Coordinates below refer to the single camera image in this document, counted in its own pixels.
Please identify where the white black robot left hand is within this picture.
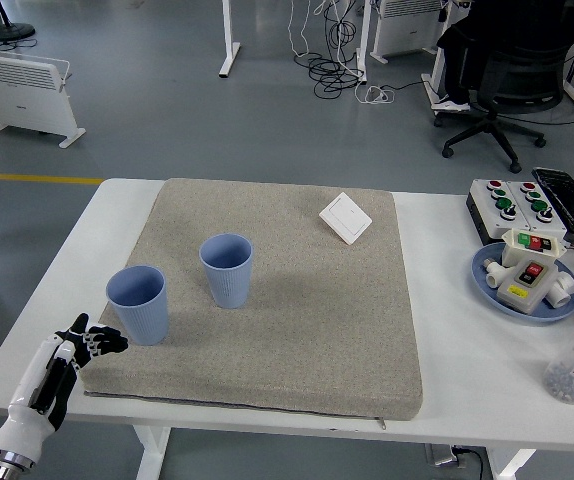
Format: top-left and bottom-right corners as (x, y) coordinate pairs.
(0, 312), (130, 464)

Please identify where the blue ribbed plastic cup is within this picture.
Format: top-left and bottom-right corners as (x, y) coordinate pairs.
(105, 265), (170, 347)
(198, 233), (254, 310)

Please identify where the white table leg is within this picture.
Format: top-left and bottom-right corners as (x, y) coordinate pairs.
(486, 447), (538, 480)
(133, 427), (172, 480)

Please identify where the grey-brown fabric mat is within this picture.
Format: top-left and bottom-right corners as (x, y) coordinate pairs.
(77, 178), (424, 421)

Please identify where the white panel heater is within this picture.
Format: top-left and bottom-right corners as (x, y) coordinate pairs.
(369, 0), (448, 64)
(0, 48), (87, 148)

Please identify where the black fan stand base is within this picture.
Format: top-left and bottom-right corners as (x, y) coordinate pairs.
(0, 0), (37, 42)

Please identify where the white desk leg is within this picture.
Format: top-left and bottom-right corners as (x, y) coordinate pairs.
(218, 0), (242, 79)
(354, 0), (373, 84)

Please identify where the power strip under table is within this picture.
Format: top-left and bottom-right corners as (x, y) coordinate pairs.
(424, 443), (488, 471)

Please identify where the blue round plate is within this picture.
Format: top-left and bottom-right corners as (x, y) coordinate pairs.
(470, 242), (574, 326)

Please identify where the white pipe fitting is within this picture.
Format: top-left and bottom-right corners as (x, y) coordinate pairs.
(546, 269), (574, 310)
(482, 257), (507, 290)

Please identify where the white four-button control box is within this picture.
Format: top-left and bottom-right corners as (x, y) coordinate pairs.
(508, 178), (568, 244)
(465, 178), (536, 247)

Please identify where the white green-red button station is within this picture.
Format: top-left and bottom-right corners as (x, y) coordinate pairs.
(499, 228), (568, 269)

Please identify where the person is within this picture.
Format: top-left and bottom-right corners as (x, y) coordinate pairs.
(430, 0), (574, 112)

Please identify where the black office chair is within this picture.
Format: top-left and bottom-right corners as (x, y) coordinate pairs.
(441, 37), (574, 174)

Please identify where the white wall switch plate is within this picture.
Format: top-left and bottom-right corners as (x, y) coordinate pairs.
(318, 191), (373, 246)

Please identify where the black floor cable bundle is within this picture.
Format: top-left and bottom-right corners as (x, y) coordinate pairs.
(294, 0), (368, 99)

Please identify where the white floor cable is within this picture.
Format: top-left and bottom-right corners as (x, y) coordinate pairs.
(354, 84), (397, 106)

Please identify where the beige red-black switch box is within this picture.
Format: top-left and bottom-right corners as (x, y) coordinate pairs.
(495, 258), (560, 316)

